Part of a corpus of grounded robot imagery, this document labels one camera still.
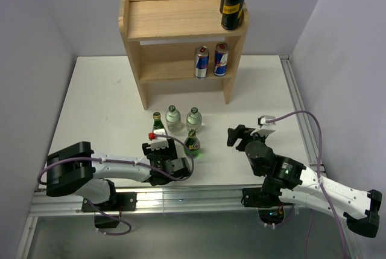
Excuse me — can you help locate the wooden two-tier shelf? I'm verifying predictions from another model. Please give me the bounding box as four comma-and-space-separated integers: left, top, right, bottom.
118, 0, 249, 109

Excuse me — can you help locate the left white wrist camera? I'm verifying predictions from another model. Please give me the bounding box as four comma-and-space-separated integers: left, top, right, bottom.
148, 129, 168, 150

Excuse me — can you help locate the Red Bull can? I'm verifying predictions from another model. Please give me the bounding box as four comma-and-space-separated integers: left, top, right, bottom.
194, 46, 209, 79
214, 42, 229, 77

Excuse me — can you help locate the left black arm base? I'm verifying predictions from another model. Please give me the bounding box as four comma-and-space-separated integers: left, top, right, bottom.
81, 192, 137, 235

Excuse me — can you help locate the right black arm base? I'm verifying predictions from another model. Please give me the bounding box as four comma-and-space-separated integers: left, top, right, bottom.
241, 187, 296, 229

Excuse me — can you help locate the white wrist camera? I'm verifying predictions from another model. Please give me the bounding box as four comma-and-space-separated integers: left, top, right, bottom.
251, 115, 276, 136
148, 129, 168, 150

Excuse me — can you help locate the clear chang bottle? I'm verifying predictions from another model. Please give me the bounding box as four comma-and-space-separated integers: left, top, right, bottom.
186, 107, 202, 134
165, 105, 182, 133

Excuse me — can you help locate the green glass bottle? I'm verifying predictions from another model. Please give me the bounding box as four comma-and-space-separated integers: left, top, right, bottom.
184, 129, 201, 158
152, 112, 167, 134

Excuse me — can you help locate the aluminium rail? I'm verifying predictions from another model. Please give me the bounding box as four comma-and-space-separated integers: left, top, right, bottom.
28, 185, 302, 217
279, 55, 318, 171

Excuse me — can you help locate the front aluminium rail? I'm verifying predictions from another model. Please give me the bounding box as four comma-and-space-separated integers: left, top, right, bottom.
28, 185, 302, 217

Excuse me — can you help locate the front black yellow can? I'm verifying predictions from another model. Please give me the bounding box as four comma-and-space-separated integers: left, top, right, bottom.
221, 0, 245, 31

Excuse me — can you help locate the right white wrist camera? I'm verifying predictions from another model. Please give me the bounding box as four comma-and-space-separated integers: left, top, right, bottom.
251, 115, 276, 136

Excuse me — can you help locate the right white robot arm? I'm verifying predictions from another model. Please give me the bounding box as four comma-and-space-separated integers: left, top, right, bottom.
227, 124, 382, 238

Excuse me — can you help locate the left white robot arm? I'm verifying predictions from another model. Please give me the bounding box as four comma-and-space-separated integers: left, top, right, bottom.
37, 133, 194, 210

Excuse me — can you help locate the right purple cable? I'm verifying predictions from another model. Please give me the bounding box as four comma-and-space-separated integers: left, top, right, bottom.
270, 110, 352, 259

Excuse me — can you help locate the left clear Chang bottle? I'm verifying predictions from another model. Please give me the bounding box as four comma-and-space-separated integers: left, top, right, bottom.
165, 105, 182, 133

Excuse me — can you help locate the right clear Chang bottle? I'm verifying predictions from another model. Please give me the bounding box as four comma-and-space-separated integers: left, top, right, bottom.
186, 107, 202, 134

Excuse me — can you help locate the right aluminium rail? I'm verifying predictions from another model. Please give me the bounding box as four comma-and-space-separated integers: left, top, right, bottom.
279, 55, 318, 171

